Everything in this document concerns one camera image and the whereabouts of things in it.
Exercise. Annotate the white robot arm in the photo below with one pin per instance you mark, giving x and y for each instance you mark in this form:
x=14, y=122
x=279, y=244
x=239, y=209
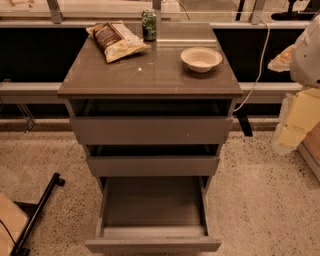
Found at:
x=300, y=112

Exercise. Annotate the green soda can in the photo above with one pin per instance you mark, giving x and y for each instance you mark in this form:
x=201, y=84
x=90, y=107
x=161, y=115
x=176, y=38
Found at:
x=149, y=20

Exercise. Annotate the grey drawer cabinet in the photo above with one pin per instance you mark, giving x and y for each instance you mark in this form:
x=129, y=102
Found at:
x=158, y=74

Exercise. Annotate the cardboard box at right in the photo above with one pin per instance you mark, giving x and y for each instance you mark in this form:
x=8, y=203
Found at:
x=310, y=150

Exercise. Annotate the grey metal railing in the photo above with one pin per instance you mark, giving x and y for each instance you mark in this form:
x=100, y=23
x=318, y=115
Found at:
x=46, y=93

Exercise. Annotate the grey open bottom drawer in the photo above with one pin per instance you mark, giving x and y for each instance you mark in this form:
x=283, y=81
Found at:
x=153, y=214

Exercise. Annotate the grey middle drawer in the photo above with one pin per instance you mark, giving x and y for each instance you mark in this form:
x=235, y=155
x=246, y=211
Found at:
x=153, y=160

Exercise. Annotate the brown chip bag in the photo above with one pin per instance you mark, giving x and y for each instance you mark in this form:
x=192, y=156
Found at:
x=116, y=40

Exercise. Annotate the black metal stand leg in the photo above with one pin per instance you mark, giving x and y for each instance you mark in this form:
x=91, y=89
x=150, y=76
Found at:
x=33, y=212

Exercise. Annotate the cardboard sheet at left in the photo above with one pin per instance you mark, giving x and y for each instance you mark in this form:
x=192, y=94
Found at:
x=13, y=221

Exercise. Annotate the white paper bowl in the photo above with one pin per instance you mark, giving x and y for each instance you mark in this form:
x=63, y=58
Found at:
x=201, y=59

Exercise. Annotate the grey top drawer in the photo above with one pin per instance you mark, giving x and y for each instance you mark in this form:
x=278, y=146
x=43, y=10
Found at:
x=150, y=122

